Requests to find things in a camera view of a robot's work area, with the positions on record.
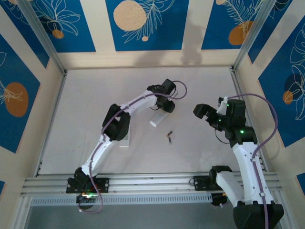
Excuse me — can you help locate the aluminium frame post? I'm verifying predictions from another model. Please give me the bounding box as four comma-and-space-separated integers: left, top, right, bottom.
18, 0, 67, 76
232, 0, 279, 72

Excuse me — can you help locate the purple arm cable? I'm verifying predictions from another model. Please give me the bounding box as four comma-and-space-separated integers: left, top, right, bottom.
225, 93, 279, 229
78, 80, 188, 214

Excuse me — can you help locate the grey slotted cable duct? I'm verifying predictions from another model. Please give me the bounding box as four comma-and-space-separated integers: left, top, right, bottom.
30, 193, 213, 206

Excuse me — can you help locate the black controller board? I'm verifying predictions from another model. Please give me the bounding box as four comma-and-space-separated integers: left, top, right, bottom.
76, 192, 97, 204
211, 192, 234, 208

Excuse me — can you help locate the aluminium table side rail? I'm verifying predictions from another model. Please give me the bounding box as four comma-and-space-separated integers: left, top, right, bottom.
34, 70, 69, 177
229, 66, 269, 172

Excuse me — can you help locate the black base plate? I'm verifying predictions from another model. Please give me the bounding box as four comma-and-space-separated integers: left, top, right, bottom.
193, 175, 236, 191
66, 177, 110, 194

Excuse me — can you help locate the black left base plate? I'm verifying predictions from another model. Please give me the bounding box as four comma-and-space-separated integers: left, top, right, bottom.
66, 177, 110, 194

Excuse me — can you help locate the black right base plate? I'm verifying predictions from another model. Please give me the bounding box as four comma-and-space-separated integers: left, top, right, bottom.
193, 175, 236, 191

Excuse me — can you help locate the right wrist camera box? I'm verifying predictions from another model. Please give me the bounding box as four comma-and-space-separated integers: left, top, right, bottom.
216, 95, 229, 115

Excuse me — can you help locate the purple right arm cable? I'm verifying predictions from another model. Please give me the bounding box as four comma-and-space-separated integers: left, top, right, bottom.
225, 93, 279, 229

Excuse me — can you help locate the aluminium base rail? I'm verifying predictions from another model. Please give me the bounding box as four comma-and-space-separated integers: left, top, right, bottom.
20, 170, 283, 198

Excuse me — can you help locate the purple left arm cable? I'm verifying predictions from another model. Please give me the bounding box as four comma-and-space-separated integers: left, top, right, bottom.
78, 80, 188, 214

